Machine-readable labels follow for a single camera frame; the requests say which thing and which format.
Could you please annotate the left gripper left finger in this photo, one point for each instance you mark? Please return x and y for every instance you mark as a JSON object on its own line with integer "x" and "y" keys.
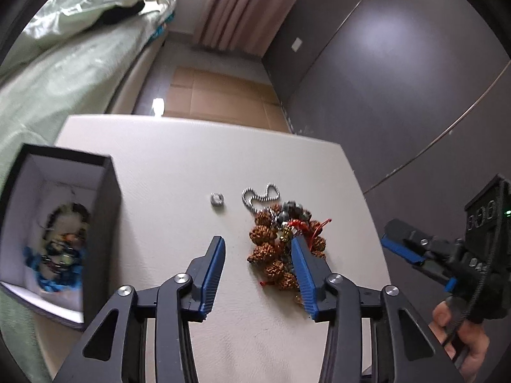
{"x": 113, "y": 346}

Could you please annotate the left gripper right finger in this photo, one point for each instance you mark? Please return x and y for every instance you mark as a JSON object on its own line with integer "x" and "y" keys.
{"x": 373, "y": 335}

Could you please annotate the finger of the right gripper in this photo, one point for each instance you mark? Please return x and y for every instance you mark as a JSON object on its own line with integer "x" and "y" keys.
{"x": 399, "y": 233}
{"x": 401, "y": 251}

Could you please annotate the blue beaded jewelry in box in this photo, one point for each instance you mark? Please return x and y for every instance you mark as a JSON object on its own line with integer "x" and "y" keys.
{"x": 58, "y": 261}

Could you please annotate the black jewelry box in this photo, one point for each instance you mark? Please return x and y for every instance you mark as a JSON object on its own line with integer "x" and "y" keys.
{"x": 41, "y": 179}

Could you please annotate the person's right hand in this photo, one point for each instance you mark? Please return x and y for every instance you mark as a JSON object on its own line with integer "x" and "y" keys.
{"x": 472, "y": 335}

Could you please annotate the flattened cardboard on floor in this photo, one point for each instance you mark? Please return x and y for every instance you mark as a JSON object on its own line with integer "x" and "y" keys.
{"x": 217, "y": 97}

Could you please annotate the pink curtain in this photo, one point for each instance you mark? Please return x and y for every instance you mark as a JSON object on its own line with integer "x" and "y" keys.
{"x": 247, "y": 26}

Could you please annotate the bed with green sheet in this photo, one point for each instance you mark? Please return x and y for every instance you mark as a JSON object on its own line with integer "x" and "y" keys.
{"x": 98, "y": 70}

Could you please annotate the black item on bed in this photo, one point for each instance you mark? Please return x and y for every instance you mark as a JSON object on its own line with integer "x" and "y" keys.
{"x": 118, "y": 14}

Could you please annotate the light green duvet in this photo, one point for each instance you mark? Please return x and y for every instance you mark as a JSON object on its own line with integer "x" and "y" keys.
{"x": 58, "y": 20}

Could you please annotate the white wall socket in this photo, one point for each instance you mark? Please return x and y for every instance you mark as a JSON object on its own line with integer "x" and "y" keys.
{"x": 296, "y": 44}

